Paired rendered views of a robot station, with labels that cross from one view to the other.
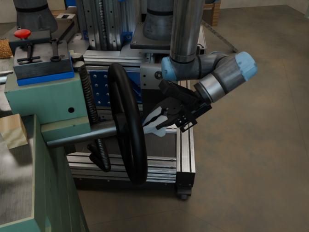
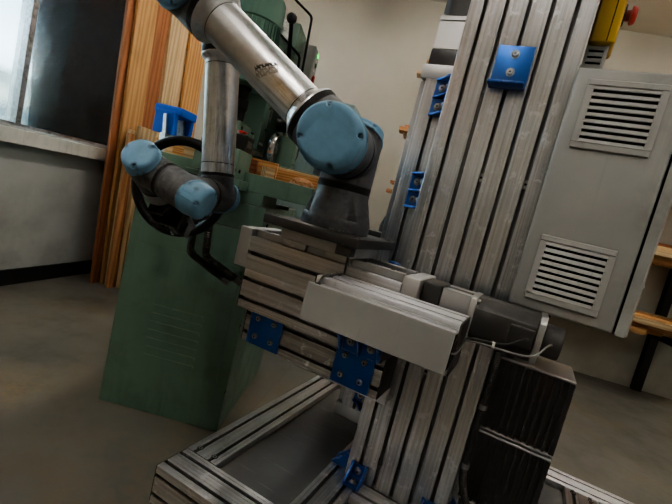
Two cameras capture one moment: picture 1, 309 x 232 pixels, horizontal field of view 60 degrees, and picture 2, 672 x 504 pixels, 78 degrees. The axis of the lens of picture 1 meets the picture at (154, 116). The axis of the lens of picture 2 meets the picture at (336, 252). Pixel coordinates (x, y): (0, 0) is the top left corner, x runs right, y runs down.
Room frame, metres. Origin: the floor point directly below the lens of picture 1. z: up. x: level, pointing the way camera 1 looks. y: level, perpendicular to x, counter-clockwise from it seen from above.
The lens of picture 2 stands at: (1.36, -0.88, 0.87)
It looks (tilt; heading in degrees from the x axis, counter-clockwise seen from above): 7 degrees down; 111
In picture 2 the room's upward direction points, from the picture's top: 14 degrees clockwise
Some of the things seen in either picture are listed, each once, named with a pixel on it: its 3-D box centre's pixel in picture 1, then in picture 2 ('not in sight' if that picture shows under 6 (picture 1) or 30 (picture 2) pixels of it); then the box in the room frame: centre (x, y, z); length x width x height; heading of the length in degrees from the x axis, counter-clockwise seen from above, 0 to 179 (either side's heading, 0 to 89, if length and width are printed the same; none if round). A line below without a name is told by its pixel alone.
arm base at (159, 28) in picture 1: (162, 20); (339, 206); (1.01, -0.03, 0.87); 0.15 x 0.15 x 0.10
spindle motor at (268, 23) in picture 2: not in sight; (252, 42); (0.37, 0.39, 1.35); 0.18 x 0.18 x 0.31
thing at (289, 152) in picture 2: not in sight; (284, 152); (0.46, 0.62, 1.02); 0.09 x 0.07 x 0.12; 18
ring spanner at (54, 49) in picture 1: (54, 49); not in sight; (0.47, 0.19, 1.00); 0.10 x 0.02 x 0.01; 18
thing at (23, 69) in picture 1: (40, 53); (229, 138); (0.49, 0.22, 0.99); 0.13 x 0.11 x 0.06; 18
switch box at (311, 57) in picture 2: not in sight; (307, 68); (0.40, 0.74, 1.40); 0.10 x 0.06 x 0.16; 108
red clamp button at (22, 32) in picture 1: (22, 33); not in sight; (0.51, 0.26, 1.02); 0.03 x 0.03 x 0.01
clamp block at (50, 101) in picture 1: (48, 86); (223, 161); (0.48, 0.23, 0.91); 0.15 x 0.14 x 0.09; 18
